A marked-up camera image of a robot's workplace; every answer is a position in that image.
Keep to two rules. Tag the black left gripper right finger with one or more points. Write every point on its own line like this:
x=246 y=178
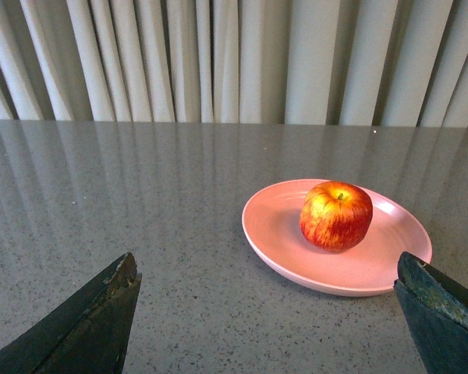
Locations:
x=436 y=311

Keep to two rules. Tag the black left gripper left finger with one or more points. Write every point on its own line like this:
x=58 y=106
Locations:
x=88 y=333

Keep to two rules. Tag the red yellow apple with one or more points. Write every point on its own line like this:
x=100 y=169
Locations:
x=336 y=216

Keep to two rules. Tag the pink plate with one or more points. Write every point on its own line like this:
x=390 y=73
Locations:
x=270 y=222

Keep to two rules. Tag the white pleated curtain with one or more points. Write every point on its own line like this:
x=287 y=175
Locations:
x=384 y=63

